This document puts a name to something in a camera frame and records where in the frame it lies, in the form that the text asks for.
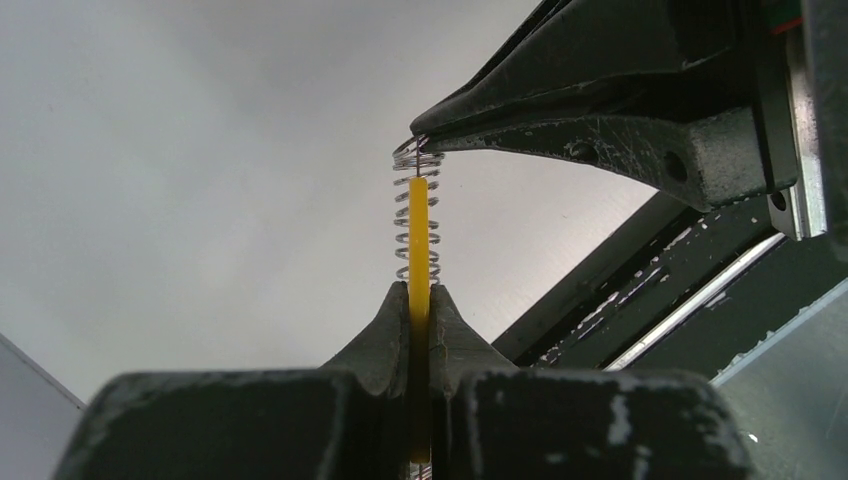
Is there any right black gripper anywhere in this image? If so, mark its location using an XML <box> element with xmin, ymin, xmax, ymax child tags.
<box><xmin>420</xmin><ymin>1</ymin><xmax>847</xmax><ymax>242</ymax></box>

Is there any large keyring with yellow grip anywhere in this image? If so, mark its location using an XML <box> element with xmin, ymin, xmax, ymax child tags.
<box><xmin>393</xmin><ymin>135</ymin><xmax>444</xmax><ymax>479</ymax></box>

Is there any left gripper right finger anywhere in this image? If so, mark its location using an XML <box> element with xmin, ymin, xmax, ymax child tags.
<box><xmin>430</xmin><ymin>285</ymin><xmax>752</xmax><ymax>479</ymax></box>

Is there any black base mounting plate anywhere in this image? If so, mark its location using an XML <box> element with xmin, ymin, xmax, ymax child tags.
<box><xmin>494</xmin><ymin>194</ymin><xmax>847</xmax><ymax>377</ymax></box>

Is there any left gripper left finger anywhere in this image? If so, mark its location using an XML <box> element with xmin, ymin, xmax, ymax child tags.
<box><xmin>53</xmin><ymin>282</ymin><xmax>410</xmax><ymax>479</ymax></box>

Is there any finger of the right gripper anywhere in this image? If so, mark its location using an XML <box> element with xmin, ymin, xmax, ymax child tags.
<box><xmin>410</xmin><ymin>1</ymin><xmax>756</xmax><ymax>136</ymax></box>

